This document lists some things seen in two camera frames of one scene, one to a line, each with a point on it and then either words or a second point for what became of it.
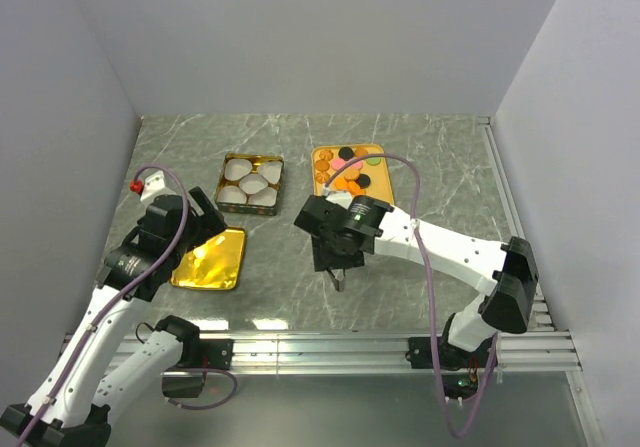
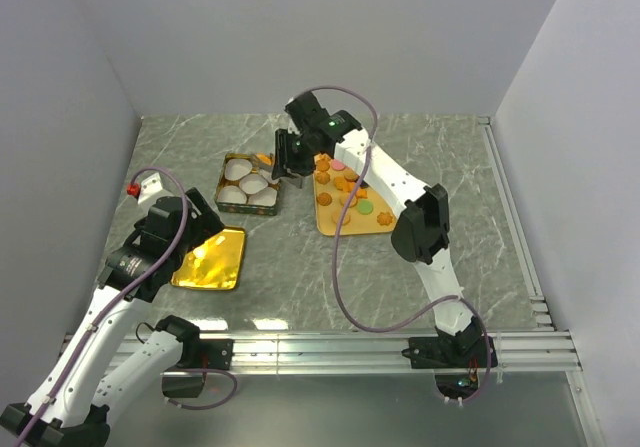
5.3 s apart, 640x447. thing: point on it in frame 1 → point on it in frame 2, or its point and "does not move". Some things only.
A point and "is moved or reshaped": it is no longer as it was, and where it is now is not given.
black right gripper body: x=327 y=253 → x=293 y=153
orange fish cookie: x=341 y=183 → x=266 y=159
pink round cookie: x=337 y=164 does not move
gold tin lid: x=212 y=264 does not move
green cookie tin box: x=250 y=183 does not move
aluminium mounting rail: x=539 y=352 does not move
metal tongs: x=339 y=278 is moved or reshaped
